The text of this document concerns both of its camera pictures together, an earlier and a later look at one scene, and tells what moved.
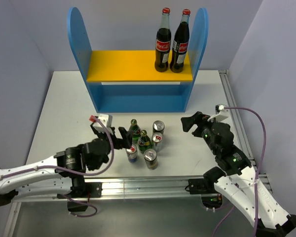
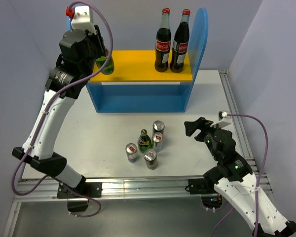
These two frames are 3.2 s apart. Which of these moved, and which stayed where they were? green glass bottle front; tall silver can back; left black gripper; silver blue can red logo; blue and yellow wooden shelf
Moved: left black gripper
Stayed: blue and yellow wooden shelf; silver blue can red logo; tall silver can back; green glass bottle front
